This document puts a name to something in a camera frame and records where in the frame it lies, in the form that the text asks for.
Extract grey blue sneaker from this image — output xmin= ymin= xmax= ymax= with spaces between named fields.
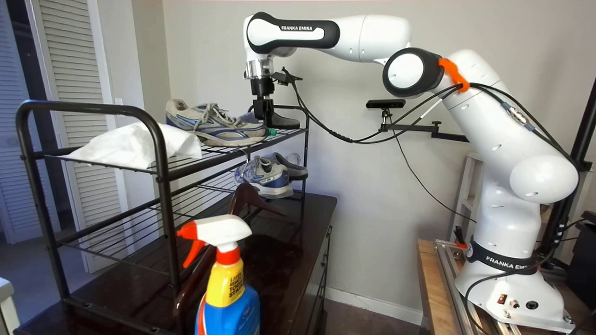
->
xmin=163 ymin=99 xmax=267 ymax=149
xmin=232 ymin=153 xmax=308 ymax=201

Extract orange cable clip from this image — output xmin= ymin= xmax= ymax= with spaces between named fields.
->
xmin=437 ymin=56 xmax=472 ymax=95

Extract grey slipper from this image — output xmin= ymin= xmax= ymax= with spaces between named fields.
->
xmin=238 ymin=104 xmax=301 ymax=132

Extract dark wooden dresser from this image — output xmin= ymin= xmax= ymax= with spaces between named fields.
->
xmin=14 ymin=192 xmax=338 ymax=335

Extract white louvered closet door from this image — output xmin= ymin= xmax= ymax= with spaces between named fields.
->
xmin=25 ymin=0 xmax=126 ymax=275

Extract black computer case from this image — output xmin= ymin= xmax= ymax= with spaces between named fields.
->
xmin=564 ymin=212 xmax=596 ymax=313

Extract white crumpled cloth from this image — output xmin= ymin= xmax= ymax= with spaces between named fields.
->
xmin=64 ymin=121 xmax=202 ymax=171

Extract blue spray bottle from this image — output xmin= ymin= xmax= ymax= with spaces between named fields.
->
xmin=174 ymin=212 xmax=262 ymax=335

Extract aluminium rail base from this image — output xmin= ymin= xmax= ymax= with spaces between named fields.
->
xmin=433 ymin=238 xmax=491 ymax=335

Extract black metal shoe rack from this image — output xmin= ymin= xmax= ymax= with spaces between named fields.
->
xmin=14 ymin=99 xmax=310 ymax=318

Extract black camera on stand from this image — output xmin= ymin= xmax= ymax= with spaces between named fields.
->
xmin=364 ymin=97 xmax=469 ymax=143

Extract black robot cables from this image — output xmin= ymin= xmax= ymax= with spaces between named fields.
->
xmin=280 ymin=65 xmax=578 ymax=164

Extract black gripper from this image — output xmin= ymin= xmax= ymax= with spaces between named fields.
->
xmin=249 ymin=74 xmax=277 ymax=128

